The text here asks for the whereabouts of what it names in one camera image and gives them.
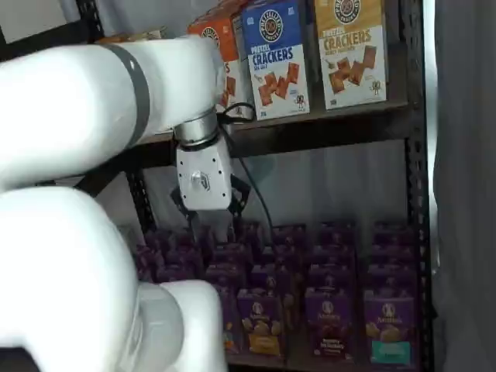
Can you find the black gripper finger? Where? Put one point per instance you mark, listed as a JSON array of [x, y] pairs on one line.
[[195, 230], [238, 197]]

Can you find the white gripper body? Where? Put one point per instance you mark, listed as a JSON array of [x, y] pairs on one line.
[[201, 182]]

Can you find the purple Annie's box brown patch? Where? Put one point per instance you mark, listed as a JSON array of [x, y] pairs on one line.
[[329, 325]]

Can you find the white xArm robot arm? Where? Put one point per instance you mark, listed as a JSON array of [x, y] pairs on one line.
[[58, 116]]

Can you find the purple Annie's snack box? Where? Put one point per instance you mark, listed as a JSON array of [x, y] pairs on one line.
[[331, 276], [230, 253], [337, 232], [393, 232], [288, 234], [392, 281], [174, 276], [392, 255], [184, 259], [253, 234], [279, 257], [153, 257], [334, 255], [271, 277], [226, 277]]

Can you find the purple Annie's box green patch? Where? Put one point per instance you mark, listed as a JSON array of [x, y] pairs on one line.
[[230, 321]]

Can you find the purple Annie's box yellow patch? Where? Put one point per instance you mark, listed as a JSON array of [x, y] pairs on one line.
[[261, 321]]

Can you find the blue pretzel crackers box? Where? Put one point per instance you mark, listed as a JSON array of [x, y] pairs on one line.
[[279, 77]]

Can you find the orange pretzel crackers box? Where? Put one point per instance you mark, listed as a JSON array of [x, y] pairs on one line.
[[221, 38]]

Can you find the yellow pretzel crackers box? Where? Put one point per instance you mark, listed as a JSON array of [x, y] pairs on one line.
[[348, 58]]

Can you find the black metal shelf rack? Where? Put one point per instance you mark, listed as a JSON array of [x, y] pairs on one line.
[[416, 174]]

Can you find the purple Annie's box teal patch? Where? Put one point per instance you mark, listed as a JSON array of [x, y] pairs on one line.
[[391, 333]]

